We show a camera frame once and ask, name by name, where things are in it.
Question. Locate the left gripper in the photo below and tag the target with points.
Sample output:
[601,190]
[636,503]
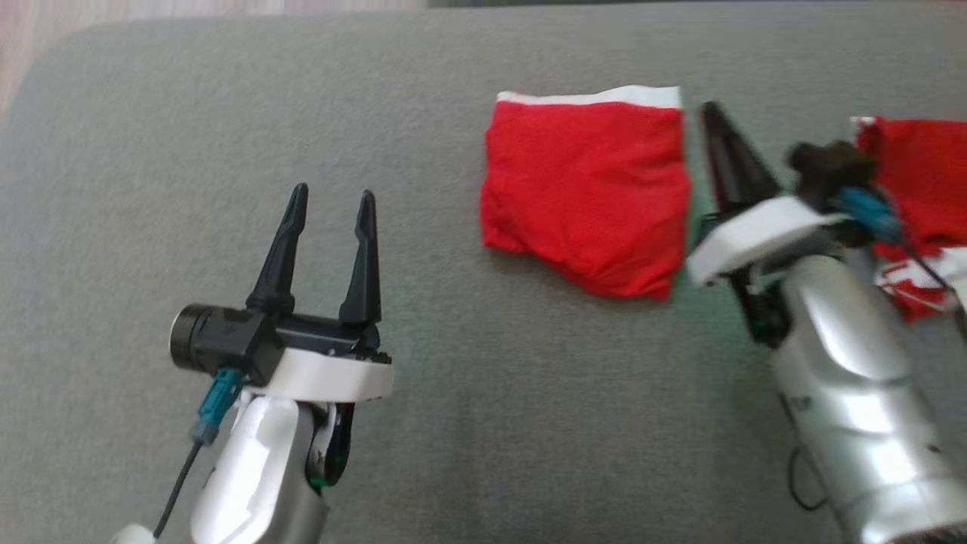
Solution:
[332,374]

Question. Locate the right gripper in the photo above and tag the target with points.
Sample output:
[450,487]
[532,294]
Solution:
[755,238]

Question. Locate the red Bulls shorts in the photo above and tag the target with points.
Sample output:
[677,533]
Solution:
[589,189]

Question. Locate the red white Bulls jersey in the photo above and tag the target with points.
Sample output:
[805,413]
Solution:
[925,174]

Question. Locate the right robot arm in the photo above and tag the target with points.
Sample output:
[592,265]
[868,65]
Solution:
[854,400]

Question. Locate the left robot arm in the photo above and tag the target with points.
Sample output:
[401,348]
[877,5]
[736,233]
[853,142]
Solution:
[253,468]

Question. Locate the grey fabric sofa seat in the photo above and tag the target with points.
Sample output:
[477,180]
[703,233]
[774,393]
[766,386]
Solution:
[483,415]

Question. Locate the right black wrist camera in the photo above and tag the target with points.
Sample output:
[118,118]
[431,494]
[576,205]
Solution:
[827,170]

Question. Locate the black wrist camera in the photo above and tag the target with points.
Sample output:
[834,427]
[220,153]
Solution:
[827,170]
[219,344]

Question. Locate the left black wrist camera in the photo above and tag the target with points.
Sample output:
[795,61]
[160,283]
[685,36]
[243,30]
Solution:
[219,344]

